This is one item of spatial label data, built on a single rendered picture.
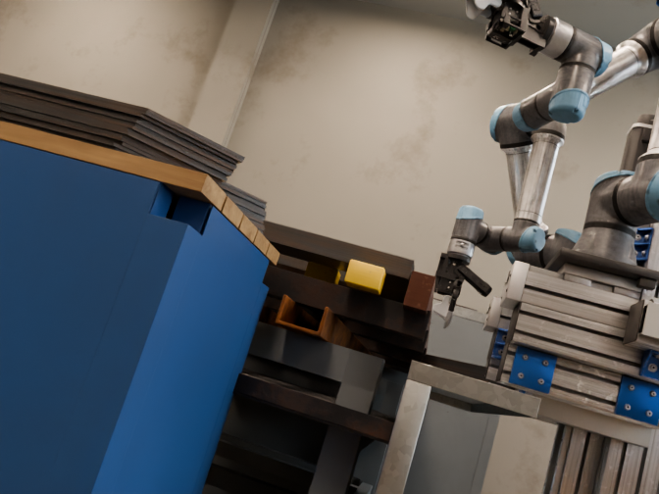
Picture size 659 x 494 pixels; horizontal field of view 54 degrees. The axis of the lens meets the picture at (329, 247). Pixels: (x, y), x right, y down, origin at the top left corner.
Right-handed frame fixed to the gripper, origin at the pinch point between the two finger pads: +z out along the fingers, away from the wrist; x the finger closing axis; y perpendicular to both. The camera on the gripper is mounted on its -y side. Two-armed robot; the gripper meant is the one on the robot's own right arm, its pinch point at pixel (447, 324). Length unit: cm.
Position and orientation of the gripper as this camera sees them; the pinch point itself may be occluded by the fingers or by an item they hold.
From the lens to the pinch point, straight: 189.4
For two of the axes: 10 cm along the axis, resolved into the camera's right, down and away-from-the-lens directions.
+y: -9.5, -2.6, 2.0
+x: -1.3, -2.4, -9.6
